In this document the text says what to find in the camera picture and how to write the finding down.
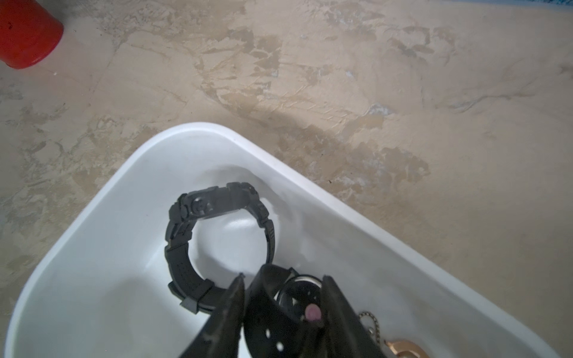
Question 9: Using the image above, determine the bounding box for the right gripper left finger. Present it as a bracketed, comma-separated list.
[180, 274, 246, 358]

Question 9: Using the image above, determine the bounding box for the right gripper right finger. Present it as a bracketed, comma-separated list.
[321, 275, 386, 357]

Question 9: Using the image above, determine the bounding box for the silver chain pocket watch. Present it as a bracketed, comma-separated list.
[358, 311, 381, 346]

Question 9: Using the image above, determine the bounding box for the rose gold white strap watch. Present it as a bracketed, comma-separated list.
[384, 340, 429, 358]

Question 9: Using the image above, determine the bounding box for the black watch with strap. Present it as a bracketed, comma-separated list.
[243, 264, 325, 357]

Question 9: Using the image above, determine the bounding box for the black rugged watch thin strap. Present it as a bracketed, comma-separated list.
[164, 181, 277, 315]

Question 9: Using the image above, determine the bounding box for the white plastic storage box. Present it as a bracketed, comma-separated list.
[4, 122, 556, 357]

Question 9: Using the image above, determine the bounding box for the red pen cup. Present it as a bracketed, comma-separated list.
[1, 0, 64, 70]

